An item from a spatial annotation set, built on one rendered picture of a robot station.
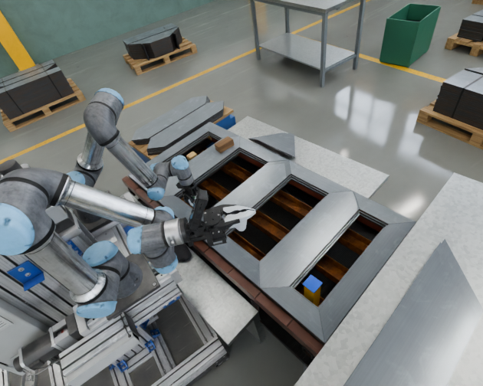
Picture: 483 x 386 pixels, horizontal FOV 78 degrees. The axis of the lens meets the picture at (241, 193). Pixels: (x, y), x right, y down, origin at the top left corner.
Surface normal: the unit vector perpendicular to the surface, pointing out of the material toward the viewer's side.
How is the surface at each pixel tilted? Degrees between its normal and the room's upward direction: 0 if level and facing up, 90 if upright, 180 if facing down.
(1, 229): 84
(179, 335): 0
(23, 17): 90
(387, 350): 0
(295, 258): 0
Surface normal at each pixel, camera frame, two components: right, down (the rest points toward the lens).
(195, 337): -0.15, -0.68
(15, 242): 0.13, 0.60
